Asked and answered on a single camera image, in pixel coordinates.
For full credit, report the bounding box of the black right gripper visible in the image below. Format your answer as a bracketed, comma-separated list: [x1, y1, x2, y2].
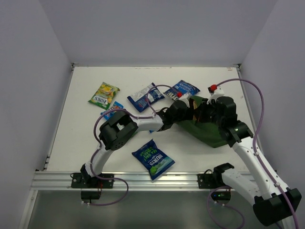
[192, 98, 224, 128]

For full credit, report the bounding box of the green paper bag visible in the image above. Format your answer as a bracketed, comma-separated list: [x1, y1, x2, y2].
[173, 95, 229, 149]

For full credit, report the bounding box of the blue Kettle crisps bag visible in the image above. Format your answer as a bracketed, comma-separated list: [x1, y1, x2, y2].
[163, 80, 200, 101]

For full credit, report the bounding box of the dark blue snack bag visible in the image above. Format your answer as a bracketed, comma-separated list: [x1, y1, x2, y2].
[127, 83, 165, 113]

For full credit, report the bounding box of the blue Burts crisps bag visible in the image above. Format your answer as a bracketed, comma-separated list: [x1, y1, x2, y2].
[132, 139, 175, 181]

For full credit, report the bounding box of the blue M&Ms packet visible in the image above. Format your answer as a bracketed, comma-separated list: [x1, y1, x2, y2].
[100, 101, 124, 120]

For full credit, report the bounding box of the green Fox's candy bag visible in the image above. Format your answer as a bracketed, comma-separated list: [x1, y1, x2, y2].
[88, 82, 120, 110]

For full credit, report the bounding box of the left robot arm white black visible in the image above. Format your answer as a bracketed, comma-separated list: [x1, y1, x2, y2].
[81, 100, 194, 187]

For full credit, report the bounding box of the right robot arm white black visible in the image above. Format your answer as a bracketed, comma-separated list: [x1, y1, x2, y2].
[196, 96, 302, 228]

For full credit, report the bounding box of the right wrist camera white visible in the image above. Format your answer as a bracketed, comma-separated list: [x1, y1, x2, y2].
[207, 84, 224, 104]

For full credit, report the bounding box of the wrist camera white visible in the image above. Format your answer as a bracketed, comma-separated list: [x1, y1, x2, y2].
[178, 93, 192, 104]
[207, 84, 224, 104]

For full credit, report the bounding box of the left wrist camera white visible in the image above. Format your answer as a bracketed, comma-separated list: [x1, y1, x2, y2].
[178, 93, 192, 104]

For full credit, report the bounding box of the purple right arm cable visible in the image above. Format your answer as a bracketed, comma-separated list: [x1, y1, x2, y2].
[206, 78, 299, 229]

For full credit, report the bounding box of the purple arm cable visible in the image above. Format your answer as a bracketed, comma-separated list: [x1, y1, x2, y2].
[92, 83, 129, 206]
[206, 78, 299, 229]

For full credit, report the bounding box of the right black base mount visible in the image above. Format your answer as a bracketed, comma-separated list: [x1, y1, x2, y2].
[197, 163, 234, 204]

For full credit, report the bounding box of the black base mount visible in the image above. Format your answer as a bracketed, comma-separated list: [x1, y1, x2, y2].
[70, 173, 114, 203]
[197, 163, 234, 204]

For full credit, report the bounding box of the aluminium front rail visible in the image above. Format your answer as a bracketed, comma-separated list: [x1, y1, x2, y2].
[30, 171, 204, 191]

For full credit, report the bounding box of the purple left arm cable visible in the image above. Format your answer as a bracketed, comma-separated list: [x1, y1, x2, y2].
[92, 83, 129, 206]

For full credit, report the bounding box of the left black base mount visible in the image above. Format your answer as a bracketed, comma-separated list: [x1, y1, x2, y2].
[70, 173, 114, 203]

